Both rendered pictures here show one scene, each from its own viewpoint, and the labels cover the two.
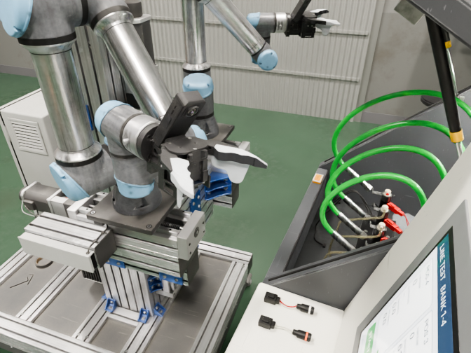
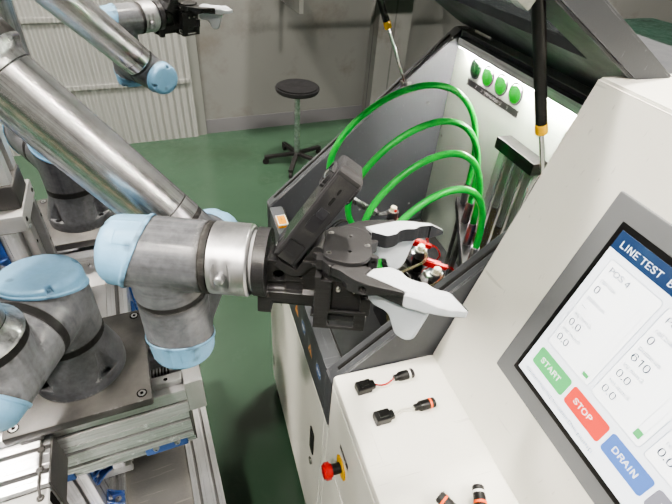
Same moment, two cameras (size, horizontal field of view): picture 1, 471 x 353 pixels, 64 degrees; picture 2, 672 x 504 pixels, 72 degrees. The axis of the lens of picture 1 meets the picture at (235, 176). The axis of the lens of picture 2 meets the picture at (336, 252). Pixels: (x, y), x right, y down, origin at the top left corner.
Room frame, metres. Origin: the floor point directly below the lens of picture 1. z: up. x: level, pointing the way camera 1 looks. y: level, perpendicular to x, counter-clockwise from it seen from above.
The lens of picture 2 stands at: (0.27, 0.34, 1.74)
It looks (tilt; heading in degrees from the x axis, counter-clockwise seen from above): 39 degrees down; 316
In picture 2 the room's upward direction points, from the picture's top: 5 degrees clockwise
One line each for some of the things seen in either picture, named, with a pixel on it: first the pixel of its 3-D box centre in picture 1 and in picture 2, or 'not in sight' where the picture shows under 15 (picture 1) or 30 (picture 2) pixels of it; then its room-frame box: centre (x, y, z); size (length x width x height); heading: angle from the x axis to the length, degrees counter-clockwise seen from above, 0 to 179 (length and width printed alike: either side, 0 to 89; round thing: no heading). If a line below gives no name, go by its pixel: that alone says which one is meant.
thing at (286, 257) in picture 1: (300, 231); (300, 293); (0.97, -0.23, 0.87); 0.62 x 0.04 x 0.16; 156
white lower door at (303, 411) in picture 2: not in sight; (293, 387); (0.98, -0.21, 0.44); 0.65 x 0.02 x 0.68; 156
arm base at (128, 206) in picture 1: (135, 187); (72, 347); (0.93, 0.31, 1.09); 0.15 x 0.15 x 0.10
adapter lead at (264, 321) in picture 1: (284, 328); (405, 410); (0.52, -0.11, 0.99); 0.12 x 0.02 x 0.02; 68
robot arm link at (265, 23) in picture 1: (261, 24); (118, 22); (1.56, -0.10, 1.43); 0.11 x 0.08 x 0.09; 97
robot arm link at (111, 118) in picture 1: (124, 126); (162, 255); (0.65, 0.21, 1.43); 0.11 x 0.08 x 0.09; 45
